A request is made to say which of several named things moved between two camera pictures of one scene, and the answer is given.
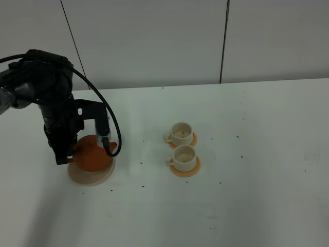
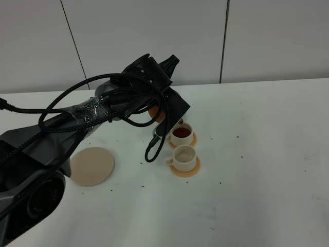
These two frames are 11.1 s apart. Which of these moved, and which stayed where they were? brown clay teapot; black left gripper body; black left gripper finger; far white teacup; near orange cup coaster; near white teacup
Moved: black left gripper finger; brown clay teapot; black left gripper body
Stayed: far white teacup; near orange cup coaster; near white teacup
